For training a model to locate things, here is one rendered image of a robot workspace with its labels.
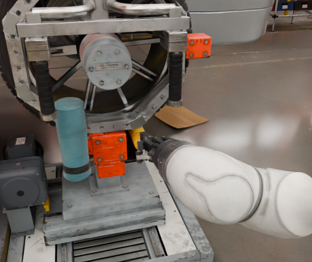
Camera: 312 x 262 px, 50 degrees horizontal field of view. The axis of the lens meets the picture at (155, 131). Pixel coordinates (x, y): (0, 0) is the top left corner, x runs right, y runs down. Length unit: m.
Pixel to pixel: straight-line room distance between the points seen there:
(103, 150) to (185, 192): 0.70
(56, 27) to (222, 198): 0.57
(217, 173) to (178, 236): 1.00
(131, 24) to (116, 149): 0.49
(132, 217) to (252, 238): 0.56
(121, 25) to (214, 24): 0.85
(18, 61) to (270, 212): 0.81
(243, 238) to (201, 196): 1.14
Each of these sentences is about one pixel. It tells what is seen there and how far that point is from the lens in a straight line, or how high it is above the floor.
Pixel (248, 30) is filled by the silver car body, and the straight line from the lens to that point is 1.74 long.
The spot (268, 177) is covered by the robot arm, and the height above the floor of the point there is 0.79.
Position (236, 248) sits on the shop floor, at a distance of 1.56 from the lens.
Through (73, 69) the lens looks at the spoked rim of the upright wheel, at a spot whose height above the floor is 0.78.
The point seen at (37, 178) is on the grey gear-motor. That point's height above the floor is 0.37.
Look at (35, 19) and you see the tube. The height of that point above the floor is 0.99.
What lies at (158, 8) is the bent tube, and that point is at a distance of 0.88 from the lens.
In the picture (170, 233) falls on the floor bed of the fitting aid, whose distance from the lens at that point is 1.48.
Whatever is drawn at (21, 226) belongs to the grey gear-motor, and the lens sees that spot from 1.56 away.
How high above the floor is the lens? 1.11
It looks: 27 degrees down
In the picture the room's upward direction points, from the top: straight up
